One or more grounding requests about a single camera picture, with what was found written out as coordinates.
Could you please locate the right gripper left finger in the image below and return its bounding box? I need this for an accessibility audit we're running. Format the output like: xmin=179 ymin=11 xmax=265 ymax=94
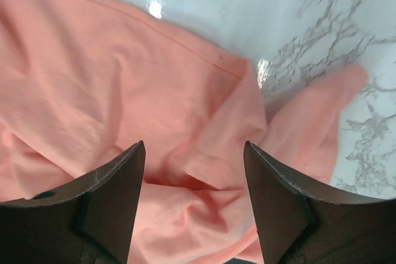
xmin=1 ymin=142 xmax=145 ymax=263

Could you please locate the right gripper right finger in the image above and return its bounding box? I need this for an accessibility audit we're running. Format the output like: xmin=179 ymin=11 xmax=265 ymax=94
xmin=243 ymin=142 xmax=395 ymax=263

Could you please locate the pink t shirt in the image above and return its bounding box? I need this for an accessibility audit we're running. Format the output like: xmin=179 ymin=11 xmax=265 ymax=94
xmin=1 ymin=0 xmax=368 ymax=263

